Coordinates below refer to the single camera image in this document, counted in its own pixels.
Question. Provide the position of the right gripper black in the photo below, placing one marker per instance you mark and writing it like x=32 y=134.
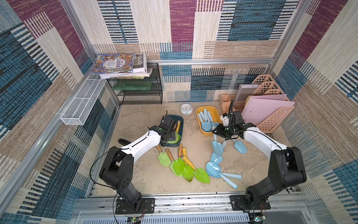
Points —
x=221 y=131

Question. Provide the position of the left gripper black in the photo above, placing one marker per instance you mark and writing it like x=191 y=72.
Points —
x=173 y=135

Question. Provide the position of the dark teal storage box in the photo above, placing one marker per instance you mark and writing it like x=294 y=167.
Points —
x=176 y=117

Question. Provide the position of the blue shovel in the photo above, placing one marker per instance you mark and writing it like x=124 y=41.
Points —
x=210 y=117
x=214 y=169
x=228 y=181
x=214 y=125
x=206 y=126
x=218 y=147
x=240 y=147
x=200 y=118

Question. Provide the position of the green shovel wooden handle hidden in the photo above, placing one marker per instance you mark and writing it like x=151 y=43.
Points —
x=172 y=160

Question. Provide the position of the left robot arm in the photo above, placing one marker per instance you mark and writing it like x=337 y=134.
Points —
x=117 y=168

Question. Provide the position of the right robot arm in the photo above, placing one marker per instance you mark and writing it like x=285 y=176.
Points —
x=286 y=165

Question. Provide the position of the yellow storage box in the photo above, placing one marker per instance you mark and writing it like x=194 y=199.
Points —
x=215 y=115

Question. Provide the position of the pink file folder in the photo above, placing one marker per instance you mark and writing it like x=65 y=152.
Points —
x=259 y=108

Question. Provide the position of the small white alarm clock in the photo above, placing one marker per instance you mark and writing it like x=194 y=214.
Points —
x=186 y=109

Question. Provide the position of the grey folder in organizer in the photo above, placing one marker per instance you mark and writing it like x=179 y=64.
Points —
x=245 y=90

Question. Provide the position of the small black device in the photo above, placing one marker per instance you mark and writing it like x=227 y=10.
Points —
x=124 y=142

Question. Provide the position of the white book stack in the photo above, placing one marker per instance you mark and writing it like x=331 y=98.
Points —
x=140 y=70

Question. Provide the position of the green mat on shelf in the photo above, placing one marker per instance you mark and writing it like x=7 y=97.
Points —
x=131 y=85

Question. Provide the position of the colourful picture book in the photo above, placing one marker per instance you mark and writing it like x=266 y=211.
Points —
x=113 y=63

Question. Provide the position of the black wire shelf rack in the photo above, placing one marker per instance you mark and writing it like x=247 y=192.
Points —
x=136 y=91

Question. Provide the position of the green shovel yellow handle right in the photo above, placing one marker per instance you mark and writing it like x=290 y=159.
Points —
x=200 y=174

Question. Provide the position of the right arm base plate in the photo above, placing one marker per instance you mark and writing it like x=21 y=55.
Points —
x=241 y=203

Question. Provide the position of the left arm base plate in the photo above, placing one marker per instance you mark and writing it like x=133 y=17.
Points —
x=145 y=206

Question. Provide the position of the white wire mesh basket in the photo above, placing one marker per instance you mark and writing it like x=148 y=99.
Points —
x=81 y=105

